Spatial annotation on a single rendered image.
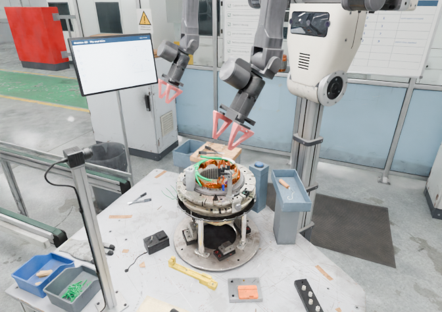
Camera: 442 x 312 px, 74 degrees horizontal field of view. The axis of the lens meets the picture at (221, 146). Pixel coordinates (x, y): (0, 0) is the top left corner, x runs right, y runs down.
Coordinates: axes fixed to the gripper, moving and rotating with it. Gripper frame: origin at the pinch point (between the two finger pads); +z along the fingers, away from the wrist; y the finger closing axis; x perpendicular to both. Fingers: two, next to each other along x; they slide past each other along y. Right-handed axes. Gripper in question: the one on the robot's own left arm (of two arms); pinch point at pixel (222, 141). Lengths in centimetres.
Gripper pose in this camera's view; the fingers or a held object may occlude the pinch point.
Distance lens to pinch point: 81.6
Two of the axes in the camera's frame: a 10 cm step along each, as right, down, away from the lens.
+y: 5.1, 3.9, -7.6
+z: -4.7, 8.7, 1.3
